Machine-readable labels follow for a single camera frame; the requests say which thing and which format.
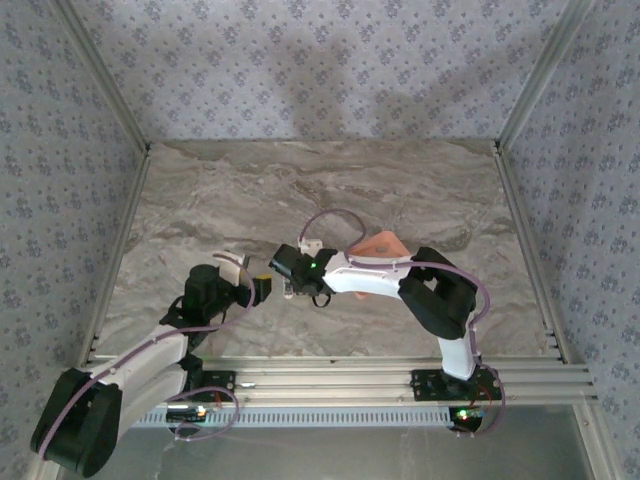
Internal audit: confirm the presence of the pink plastic tray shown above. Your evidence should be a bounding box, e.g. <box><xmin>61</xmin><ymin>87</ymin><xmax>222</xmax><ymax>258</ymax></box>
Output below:
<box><xmin>346</xmin><ymin>229</ymin><xmax>408</xmax><ymax>303</ymax></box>

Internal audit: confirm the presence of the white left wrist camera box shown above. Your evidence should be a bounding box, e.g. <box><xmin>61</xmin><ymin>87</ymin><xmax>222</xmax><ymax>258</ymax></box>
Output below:
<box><xmin>214</xmin><ymin>251</ymin><xmax>247</xmax><ymax>289</ymax></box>

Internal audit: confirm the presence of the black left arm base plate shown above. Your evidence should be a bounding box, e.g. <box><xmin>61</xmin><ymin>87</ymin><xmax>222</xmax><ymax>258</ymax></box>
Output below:
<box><xmin>164</xmin><ymin>369</ymin><xmax>238</xmax><ymax>404</ymax></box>

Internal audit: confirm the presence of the aluminium side rail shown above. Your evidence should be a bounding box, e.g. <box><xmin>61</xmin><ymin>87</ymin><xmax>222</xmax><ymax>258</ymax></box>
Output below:
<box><xmin>492</xmin><ymin>142</ymin><xmax>574</xmax><ymax>364</ymax></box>
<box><xmin>74</xmin><ymin>147</ymin><xmax>154</xmax><ymax>369</ymax></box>

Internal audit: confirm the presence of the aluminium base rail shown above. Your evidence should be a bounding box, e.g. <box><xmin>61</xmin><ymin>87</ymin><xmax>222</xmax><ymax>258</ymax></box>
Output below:
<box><xmin>55</xmin><ymin>355</ymin><xmax>600</xmax><ymax>406</ymax></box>

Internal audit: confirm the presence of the grey slotted cable duct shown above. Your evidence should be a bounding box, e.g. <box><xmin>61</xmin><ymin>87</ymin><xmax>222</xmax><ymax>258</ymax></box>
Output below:
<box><xmin>134</xmin><ymin>405</ymin><xmax>454</xmax><ymax>430</ymax></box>

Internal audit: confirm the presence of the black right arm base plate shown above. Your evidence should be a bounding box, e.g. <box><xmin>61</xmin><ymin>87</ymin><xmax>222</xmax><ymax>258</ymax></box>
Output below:
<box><xmin>409</xmin><ymin>368</ymin><xmax>504</xmax><ymax>403</ymax></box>

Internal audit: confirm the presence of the aluminium lower frame post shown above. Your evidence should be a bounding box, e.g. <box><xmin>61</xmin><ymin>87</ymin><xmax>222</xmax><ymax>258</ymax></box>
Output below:
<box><xmin>572</xmin><ymin>403</ymin><xmax>624</xmax><ymax>480</ymax></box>
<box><xmin>24</xmin><ymin>457</ymin><xmax>61</xmax><ymax>480</ymax></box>

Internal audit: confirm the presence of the aluminium corner post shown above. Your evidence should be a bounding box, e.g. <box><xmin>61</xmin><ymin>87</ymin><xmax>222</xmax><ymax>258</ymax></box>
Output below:
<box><xmin>492</xmin><ymin>0</ymin><xmax>599</xmax><ymax>151</ymax></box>
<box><xmin>52</xmin><ymin>0</ymin><xmax>152</xmax><ymax>154</ymax></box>

